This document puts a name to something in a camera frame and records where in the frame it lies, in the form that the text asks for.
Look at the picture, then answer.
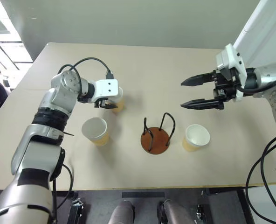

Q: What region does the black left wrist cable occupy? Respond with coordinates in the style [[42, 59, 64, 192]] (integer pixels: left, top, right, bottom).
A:
[[57, 57, 114, 80]]

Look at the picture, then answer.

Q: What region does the wire cup holder brown base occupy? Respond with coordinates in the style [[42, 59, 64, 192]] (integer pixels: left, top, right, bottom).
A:
[[140, 112, 176, 155]]

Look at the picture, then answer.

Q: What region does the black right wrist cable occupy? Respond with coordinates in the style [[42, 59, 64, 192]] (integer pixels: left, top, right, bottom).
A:
[[236, 74, 276, 93]]

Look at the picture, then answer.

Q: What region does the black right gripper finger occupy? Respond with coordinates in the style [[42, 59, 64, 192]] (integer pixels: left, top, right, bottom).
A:
[[180, 71, 216, 87], [180, 98, 224, 111]]

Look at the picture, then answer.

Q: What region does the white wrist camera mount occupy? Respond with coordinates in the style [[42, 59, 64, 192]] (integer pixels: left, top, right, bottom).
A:
[[215, 43, 248, 103], [94, 79, 124, 104]]

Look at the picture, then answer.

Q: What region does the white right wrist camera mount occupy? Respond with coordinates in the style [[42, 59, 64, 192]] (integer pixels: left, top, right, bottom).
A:
[[215, 43, 248, 103]]

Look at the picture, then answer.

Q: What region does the black hanging cable loop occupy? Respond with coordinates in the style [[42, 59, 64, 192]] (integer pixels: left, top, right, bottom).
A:
[[244, 134, 276, 224]]

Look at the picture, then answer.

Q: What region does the thin black cable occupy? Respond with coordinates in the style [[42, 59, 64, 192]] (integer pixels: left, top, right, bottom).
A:
[[51, 163, 75, 224]]

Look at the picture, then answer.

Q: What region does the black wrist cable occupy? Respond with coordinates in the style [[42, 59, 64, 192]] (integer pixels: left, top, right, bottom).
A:
[[57, 57, 114, 80], [236, 74, 276, 93]]

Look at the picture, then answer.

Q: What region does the tan paper cup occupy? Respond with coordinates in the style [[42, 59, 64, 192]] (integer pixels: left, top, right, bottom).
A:
[[109, 87, 125, 114], [181, 124, 211, 153], [81, 117, 110, 147]]

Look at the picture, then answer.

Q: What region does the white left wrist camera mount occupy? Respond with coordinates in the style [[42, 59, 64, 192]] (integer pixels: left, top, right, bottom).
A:
[[94, 79, 124, 104]]

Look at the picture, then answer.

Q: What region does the black table frame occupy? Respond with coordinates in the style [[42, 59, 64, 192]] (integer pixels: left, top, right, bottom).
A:
[[204, 186, 255, 224]]

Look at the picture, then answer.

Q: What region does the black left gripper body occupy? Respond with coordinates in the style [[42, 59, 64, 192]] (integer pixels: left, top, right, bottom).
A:
[[93, 98, 110, 109]]

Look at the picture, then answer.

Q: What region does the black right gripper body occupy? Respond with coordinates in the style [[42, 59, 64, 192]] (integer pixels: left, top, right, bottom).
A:
[[212, 69, 241, 104]]

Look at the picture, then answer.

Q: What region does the black metal window frame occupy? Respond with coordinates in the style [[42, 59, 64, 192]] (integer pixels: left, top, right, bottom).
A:
[[0, 34, 34, 70]]

